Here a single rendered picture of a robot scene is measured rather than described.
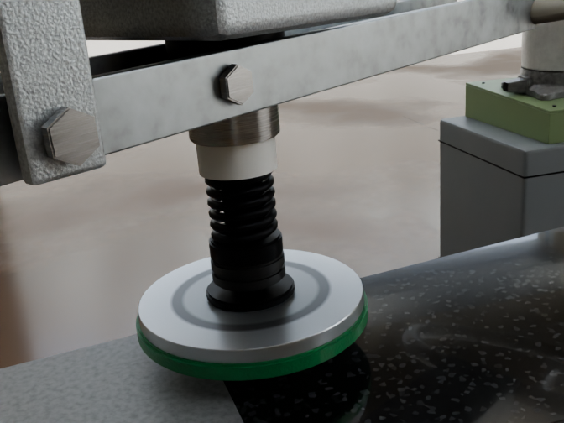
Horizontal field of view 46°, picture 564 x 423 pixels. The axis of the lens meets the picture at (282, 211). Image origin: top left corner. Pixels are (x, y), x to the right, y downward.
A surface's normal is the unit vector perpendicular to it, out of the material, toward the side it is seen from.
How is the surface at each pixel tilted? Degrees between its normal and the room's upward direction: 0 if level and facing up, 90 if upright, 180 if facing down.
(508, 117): 90
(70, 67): 90
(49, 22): 90
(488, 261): 0
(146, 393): 0
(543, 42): 91
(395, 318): 0
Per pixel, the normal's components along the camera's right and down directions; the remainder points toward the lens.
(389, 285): -0.07, -0.94
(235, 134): 0.11, 0.32
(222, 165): -0.28, 0.33
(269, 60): 0.71, 0.18
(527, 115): -0.97, 0.15
